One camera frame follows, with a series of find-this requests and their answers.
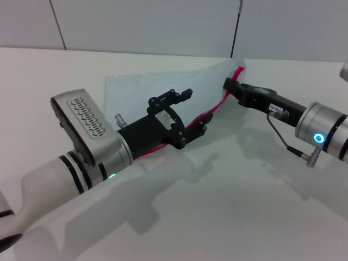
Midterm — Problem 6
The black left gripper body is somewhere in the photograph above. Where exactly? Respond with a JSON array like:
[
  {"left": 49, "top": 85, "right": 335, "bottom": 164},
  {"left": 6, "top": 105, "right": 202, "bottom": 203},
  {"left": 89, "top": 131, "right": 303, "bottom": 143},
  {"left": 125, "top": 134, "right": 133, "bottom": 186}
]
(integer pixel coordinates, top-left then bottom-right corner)
[{"left": 116, "top": 105, "right": 189, "bottom": 160}]

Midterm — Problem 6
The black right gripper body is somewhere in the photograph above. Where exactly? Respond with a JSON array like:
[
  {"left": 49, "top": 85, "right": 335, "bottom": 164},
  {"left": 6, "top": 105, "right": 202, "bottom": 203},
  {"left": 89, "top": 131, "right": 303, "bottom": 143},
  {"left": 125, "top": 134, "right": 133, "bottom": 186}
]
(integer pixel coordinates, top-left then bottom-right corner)
[{"left": 238, "top": 83, "right": 308, "bottom": 128}]

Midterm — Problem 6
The clear document bag red zipper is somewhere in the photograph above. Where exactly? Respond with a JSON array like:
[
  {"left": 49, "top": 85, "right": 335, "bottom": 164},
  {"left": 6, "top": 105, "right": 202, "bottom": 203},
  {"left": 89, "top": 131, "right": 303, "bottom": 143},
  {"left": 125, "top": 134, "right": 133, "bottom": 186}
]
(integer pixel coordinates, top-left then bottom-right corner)
[{"left": 104, "top": 58, "right": 248, "bottom": 161}]

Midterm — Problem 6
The left gripper cable with plug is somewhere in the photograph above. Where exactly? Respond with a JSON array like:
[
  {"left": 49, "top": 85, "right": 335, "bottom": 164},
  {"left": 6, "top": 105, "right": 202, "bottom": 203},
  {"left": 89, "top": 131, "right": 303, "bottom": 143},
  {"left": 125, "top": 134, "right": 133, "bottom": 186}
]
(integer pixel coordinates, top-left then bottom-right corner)
[{"left": 113, "top": 113, "right": 129, "bottom": 128}]

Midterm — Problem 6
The gripper cable with plug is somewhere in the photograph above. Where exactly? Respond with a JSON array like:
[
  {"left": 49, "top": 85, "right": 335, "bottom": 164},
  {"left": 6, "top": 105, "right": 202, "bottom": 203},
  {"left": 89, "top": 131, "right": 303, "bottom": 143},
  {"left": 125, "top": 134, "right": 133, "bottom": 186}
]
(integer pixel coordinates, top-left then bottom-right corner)
[
  {"left": 113, "top": 113, "right": 129, "bottom": 128},
  {"left": 266, "top": 110, "right": 324, "bottom": 167}
]

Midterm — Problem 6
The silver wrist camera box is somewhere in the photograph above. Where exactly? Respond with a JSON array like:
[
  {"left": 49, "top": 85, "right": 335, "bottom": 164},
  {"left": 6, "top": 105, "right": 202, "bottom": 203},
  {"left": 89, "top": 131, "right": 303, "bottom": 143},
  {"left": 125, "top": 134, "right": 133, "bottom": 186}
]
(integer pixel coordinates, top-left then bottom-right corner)
[{"left": 50, "top": 88, "right": 123, "bottom": 167}]

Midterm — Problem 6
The right gripper cable with plug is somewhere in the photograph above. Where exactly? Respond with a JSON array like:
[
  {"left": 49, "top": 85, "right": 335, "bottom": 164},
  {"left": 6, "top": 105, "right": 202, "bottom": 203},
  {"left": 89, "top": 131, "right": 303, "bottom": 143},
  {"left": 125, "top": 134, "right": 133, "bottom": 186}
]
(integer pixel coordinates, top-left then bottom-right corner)
[{"left": 266, "top": 110, "right": 324, "bottom": 167}]

